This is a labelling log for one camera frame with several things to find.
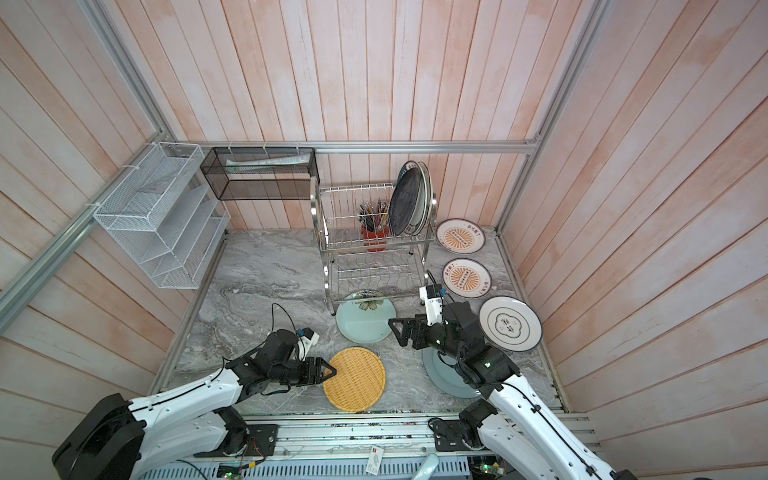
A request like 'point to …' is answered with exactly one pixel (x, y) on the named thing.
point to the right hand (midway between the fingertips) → (403, 319)
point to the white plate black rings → (510, 323)
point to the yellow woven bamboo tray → (359, 382)
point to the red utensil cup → (375, 241)
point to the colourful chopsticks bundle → (374, 217)
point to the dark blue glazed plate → (404, 197)
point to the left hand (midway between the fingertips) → (328, 380)
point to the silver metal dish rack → (362, 257)
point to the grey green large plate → (445, 372)
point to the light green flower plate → (367, 320)
